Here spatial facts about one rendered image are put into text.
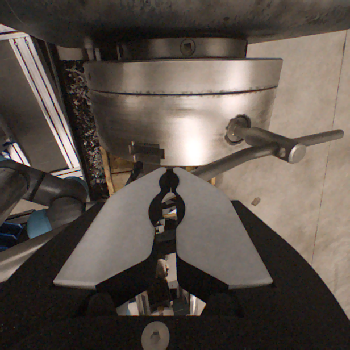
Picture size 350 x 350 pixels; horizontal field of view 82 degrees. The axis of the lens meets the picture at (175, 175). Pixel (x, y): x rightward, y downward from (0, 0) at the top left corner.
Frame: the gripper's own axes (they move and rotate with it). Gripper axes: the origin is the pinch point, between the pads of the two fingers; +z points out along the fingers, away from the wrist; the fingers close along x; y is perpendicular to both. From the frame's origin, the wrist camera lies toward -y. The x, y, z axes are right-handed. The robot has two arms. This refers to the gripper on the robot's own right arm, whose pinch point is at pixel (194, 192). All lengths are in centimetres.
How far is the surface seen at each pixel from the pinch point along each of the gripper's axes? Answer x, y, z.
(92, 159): -52, 10, -29
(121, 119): 11.0, -21.3, -14.8
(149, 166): 10.9, -14.2, -11.8
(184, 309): -17, 86, 4
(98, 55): -21.8, -29.5, -17.7
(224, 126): 15.9, -20.6, -2.7
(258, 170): -108, 65, 110
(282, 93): -108, -6, 117
